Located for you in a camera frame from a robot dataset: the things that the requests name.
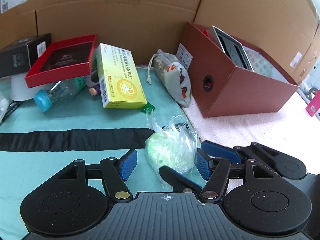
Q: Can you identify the clear bag green item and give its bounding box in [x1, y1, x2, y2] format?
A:
[145, 108, 199, 190]

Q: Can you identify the yellow green medicine box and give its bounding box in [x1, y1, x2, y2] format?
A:
[97, 43, 147, 109]

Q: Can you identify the pink towel mat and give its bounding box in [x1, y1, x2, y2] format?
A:
[184, 93, 319, 174]

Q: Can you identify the pink thermos bottle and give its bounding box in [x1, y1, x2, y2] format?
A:
[305, 96, 320, 116]

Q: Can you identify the teal cloth black stripe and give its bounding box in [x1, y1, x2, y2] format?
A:
[0, 64, 208, 240]

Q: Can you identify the small green plastic piece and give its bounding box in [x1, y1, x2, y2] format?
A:
[140, 102, 155, 114]

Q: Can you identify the dark red storage box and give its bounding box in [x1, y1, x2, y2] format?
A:
[177, 22, 298, 117]

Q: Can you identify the patterned clear tape roll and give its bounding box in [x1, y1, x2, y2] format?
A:
[244, 47, 273, 77]

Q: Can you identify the plastic bottle blue cap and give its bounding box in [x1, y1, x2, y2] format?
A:
[34, 76, 86, 112]

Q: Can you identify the clear plastic container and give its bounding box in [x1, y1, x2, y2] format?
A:
[0, 92, 9, 122]

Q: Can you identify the white paper cup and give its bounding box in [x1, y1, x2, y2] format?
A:
[10, 73, 42, 101]

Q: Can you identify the silver tray black foam insert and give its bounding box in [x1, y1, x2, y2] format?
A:
[207, 25, 253, 72]

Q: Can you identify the red shallow box lid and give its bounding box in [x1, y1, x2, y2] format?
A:
[25, 34, 97, 88]

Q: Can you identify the large cardboard backdrop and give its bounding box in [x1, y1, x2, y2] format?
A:
[1, 0, 319, 82]

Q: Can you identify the black product box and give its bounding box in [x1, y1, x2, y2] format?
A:
[0, 33, 52, 78]

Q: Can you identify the grey patterned drawstring pouch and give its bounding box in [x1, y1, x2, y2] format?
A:
[146, 49, 191, 108]

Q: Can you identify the purple figure keychain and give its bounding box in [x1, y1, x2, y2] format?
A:
[85, 70, 100, 96]

